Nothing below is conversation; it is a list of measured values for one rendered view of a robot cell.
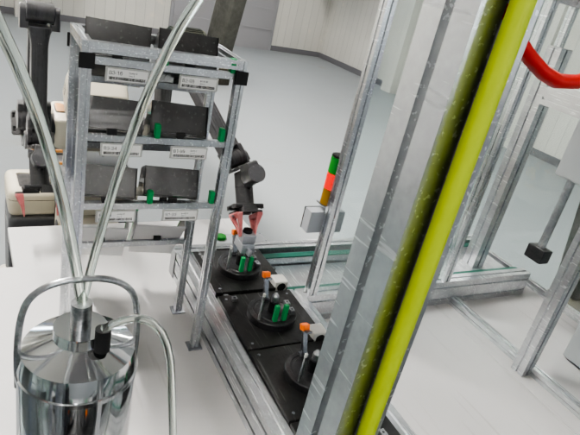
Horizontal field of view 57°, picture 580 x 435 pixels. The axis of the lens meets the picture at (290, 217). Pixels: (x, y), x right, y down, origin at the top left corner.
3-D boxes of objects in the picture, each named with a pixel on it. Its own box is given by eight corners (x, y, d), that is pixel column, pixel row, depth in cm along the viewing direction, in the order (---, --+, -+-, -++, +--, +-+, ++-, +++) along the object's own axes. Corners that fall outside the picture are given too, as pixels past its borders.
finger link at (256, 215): (265, 235, 167) (262, 204, 169) (243, 235, 164) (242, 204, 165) (255, 237, 173) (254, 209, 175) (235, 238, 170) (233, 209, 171)
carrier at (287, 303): (216, 301, 158) (223, 265, 153) (288, 294, 170) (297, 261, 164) (247, 356, 139) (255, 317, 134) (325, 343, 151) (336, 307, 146)
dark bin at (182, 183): (135, 195, 156) (136, 170, 156) (180, 198, 160) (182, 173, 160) (142, 195, 129) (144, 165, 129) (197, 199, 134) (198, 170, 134)
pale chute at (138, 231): (127, 251, 165) (128, 237, 167) (171, 253, 170) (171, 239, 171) (135, 224, 140) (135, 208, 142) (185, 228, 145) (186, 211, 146)
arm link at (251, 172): (241, 150, 174) (218, 159, 170) (257, 140, 164) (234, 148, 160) (256, 185, 175) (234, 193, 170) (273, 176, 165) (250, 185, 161)
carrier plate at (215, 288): (191, 256, 178) (192, 250, 177) (256, 253, 189) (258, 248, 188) (214, 299, 159) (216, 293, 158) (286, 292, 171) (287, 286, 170)
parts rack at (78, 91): (54, 318, 150) (65, 20, 117) (181, 305, 168) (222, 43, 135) (62, 368, 134) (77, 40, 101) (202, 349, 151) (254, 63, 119)
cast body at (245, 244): (233, 242, 172) (237, 223, 169) (246, 242, 174) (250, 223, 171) (242, 257, 166) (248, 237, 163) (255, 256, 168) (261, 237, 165)
